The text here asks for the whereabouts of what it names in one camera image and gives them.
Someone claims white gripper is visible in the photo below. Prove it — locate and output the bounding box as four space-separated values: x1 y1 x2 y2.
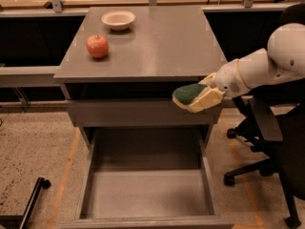
188 59 251 113

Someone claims green and yellow sponge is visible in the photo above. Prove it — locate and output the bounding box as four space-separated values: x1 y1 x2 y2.
173 83 207 109

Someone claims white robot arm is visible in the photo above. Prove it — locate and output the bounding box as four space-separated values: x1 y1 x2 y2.
187 23 305 113

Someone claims grey drawer cabinet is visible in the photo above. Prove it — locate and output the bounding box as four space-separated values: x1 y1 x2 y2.
54 6 226 147

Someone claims open grey bottom drawer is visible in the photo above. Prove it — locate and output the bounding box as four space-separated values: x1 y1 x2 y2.
60 127 234 229

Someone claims grey middle drawer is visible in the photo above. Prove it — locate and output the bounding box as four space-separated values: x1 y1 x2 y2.
68 99 221 127

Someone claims black office chair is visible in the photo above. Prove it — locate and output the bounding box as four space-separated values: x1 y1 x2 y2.
222 3 305 229

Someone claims white bowl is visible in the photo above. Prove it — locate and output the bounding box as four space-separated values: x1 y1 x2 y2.
101 10 135 31

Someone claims red apple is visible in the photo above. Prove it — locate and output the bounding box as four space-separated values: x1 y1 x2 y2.
86 34 109 58

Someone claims black chair base leg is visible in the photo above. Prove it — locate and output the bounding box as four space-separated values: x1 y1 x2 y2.
0 177 51 229

